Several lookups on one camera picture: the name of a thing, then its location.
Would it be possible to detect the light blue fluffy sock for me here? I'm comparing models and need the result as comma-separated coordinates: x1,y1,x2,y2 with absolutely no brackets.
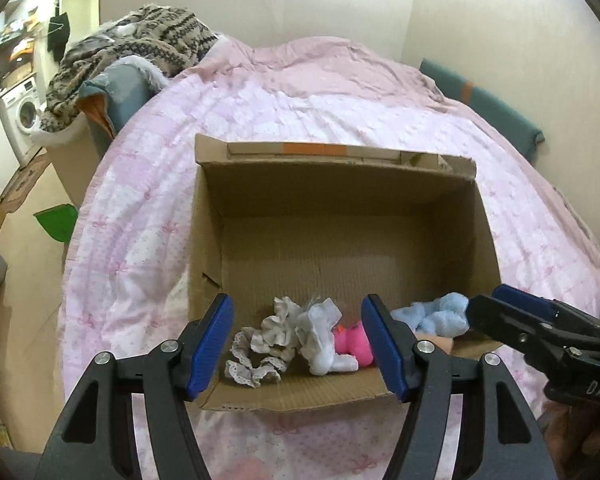
390,292,469,339

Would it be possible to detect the pink rubber duck toy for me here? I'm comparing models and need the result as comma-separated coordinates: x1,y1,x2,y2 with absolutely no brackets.
332,321,374,367

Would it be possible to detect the grey lace scrunchie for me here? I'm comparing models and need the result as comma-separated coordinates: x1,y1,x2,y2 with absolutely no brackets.
224,297,302,389

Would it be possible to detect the teal headboard cushion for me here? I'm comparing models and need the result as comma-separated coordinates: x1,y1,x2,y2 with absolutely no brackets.
419,58,545,164

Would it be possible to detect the pink patterned quilt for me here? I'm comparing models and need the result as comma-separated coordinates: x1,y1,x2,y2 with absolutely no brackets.
59,34,600,480

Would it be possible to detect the green dustpan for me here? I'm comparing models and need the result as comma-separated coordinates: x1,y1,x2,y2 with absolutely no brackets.
34,204,79,244

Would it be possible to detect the brown cardboard box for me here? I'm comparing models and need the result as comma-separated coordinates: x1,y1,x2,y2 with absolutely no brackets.
186,132,504,413

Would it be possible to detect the white washing machine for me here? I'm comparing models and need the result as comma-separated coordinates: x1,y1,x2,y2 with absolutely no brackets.
0,76,41,167

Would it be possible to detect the teal pillow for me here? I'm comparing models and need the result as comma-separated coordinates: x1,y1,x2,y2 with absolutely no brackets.
76,55,169,156

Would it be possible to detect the patterned knit blanket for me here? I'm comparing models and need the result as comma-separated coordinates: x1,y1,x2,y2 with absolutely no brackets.
30,3,220,148

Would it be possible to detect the black hanging bag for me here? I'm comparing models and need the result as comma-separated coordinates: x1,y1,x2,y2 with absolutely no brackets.
46,12,70,63

